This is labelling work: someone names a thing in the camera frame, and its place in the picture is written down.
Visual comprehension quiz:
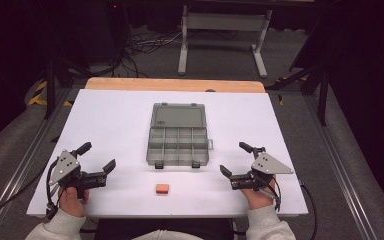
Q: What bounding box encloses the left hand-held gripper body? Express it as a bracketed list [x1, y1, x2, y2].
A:
[48, 149, 109, 200]

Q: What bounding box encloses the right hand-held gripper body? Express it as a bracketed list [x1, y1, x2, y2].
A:
[229, 151, 295, 193]

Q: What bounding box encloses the grey plastic compartment box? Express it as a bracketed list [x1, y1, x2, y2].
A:
[145, 102, 215, 170]

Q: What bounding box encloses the person's right hand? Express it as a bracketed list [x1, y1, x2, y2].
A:
[240, 177, 278, 211]

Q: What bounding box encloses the person's left hand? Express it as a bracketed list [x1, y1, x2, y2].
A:
[57, 185, 91, 218]

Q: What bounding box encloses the white table board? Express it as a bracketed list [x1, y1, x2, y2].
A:
[26, 88, 310, 220]

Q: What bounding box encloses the black metal stand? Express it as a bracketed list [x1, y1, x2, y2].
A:
[265, 61, 332, 127]
[42, 54, 96, 120]

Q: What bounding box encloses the yellow black floor tape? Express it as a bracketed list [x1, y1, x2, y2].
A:
[27, 80, 74, 108]

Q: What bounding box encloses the person's grey torso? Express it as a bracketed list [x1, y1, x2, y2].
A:
[130, 228, 209, 240]

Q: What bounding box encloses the wooden table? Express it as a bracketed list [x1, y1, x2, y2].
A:
[84, 76, 267, 94]

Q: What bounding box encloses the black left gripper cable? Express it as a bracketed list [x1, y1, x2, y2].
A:
[0, 159, 62, 225]

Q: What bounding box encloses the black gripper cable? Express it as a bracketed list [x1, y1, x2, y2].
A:
[263, 179, 319, 240]
[0, 159, 62, 225]

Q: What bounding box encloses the grey metal floor rail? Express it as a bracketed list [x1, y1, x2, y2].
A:
[303, 94, 379, 240]
[0, 87, 81, 240]

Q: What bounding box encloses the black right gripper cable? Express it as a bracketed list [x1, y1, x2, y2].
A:
[263, 179, 319, 240]

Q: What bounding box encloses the bundle of floor cables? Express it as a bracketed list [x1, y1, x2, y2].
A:
[118, 27, 185, 78]

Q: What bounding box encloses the white metal table frame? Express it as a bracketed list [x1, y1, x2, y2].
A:
[177, 4, 274, 79]

